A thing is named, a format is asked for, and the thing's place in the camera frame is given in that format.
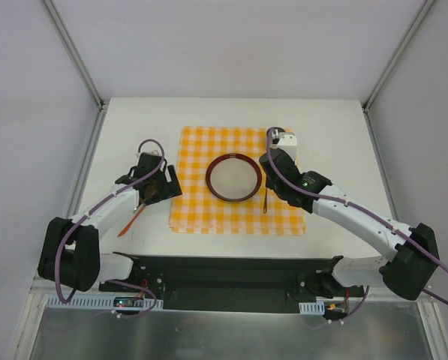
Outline orange chopsticks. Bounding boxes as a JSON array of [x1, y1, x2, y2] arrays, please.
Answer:
[[117, 205, 145, 238]]

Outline yellow white checkered cloth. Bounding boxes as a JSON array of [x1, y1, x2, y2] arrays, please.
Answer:
[[169, 126, 306, 236]]

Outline copper spoon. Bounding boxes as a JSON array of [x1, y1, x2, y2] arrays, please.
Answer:
[[263, 187, 268, 214]]

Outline red rimmed cream plate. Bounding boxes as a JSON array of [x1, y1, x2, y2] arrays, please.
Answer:
[[205, 153, 263, 203]]

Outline metal cup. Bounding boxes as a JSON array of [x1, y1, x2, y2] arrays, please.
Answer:
[[268, 127, 286, 138]]

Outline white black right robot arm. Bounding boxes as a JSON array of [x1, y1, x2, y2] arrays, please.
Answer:
[[259, 149, 438, 301]]

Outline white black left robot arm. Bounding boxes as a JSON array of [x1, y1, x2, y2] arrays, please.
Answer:
[[38, 152, 182, 297]]

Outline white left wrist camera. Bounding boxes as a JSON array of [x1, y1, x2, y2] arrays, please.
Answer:
[[136, 150, 161, 158]]

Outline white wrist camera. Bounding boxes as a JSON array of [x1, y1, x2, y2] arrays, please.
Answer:
[[270, 132, 297, 161], [136, 150, 161, 158]]

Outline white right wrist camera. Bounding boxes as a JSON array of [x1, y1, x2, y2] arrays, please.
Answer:
[[270, 132, 297, 161]]

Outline aluminium right side rail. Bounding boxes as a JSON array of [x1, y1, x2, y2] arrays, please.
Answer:
[[362, 107, 398, 220]]

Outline aluminium rail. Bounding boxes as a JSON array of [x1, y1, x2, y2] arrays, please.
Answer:
[[62, 99, 110, 218], [362, 107, 398, 220], [30, 262, 437, 301]]

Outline aluminium left side rail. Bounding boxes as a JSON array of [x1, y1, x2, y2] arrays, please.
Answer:
[[62, 99, 110, 218]]

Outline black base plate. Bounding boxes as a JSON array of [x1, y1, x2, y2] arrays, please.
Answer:
[[98, 253, 371, 314]]

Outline right white cable duct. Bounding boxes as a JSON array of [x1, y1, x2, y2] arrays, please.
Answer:
[[299, 301, 326, 316]]

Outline white cable duct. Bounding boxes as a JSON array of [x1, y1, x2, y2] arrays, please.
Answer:
[[47, 295, 164, 311], [299, 301, 326, 316]]

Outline aluminium front rail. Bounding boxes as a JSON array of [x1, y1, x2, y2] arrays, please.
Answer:
[[30, 262, 437, 301]]

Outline aluminium frame post right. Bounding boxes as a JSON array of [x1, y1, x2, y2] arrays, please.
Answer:
[[362, 0, 438, 114]]

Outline aluminium frame post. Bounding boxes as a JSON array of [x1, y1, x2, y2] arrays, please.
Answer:
[[362, 0, 438, 114], [41, 0, 104, 110]]

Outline left white cable duct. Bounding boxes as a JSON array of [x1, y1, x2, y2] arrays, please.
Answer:
[[47, 295, 164, 311]]

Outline aluminium frame post left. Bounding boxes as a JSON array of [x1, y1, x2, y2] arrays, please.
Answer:
[[41, 0, 104, 110]]

